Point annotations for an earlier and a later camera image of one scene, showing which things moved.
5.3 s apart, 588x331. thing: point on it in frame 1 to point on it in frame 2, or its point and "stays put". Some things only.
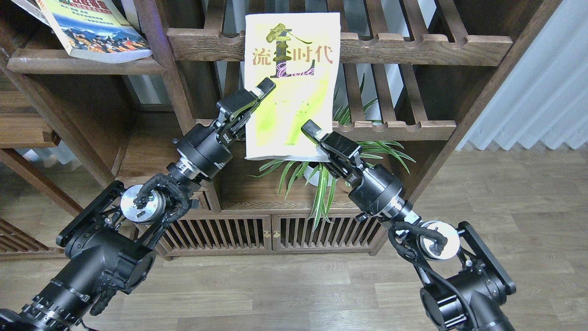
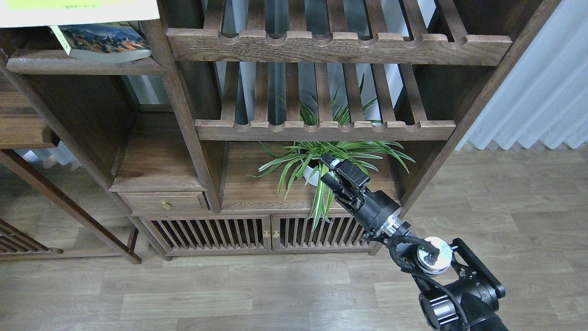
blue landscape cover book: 95,31 stays put
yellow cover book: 301,52 to 22,13
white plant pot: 315,181 stays put
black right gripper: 374,190 to 373,210
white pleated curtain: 545,99 stays put
